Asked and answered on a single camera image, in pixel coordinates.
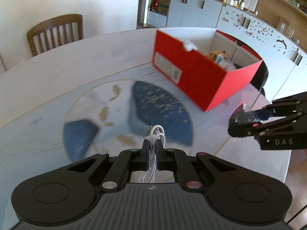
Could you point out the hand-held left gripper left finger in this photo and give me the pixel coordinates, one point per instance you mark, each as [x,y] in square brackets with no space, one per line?
[145,153]

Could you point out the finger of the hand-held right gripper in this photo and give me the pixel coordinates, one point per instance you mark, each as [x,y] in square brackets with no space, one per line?
[265,113]
[242,129]

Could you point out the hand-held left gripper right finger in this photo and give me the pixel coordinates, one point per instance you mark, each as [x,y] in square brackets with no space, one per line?
[159,154]

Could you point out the dark green clear-wrapped packet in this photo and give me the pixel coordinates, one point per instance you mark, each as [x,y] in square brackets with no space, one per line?
[242,117]

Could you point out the red cardboard box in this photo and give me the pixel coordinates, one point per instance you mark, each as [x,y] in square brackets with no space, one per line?
[196,76]

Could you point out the yellow plush toy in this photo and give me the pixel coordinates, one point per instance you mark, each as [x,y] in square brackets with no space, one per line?
[215,54]

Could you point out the white marble desktop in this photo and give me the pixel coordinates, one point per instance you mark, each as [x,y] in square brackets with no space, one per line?
[72,60]

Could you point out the blue printed clear table mat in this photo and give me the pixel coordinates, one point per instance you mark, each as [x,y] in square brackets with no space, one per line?
[156,95]

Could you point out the brown wooden chair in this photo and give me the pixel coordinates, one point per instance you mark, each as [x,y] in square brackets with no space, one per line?
[55,21]

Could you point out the white wooden wall cabinet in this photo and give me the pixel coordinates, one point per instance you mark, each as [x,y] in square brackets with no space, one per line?
[191,12]

